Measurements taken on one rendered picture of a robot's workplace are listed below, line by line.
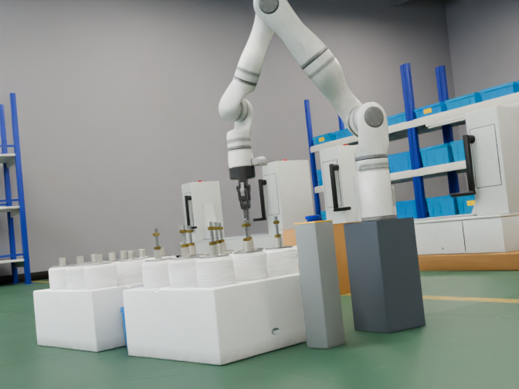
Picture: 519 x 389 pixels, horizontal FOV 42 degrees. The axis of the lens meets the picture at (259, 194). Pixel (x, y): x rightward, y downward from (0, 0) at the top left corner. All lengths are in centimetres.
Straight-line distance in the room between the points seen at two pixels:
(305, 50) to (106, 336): 101
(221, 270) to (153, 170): 684
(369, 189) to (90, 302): 87
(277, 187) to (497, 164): 195
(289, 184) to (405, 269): 321
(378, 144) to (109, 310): 92
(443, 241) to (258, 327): 216
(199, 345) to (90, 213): 652
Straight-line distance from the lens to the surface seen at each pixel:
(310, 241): 169
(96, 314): 206
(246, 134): 195
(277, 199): 500
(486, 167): 360
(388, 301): 185
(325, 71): 189
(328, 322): 170
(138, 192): 837
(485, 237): 355
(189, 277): 176
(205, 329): 165
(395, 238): 187
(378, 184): 188
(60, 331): 225
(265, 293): 172
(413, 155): 750
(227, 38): 939
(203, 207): 622
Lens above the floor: 31
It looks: 3 degrees up
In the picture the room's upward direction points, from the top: 6 degrees counter-clockwise
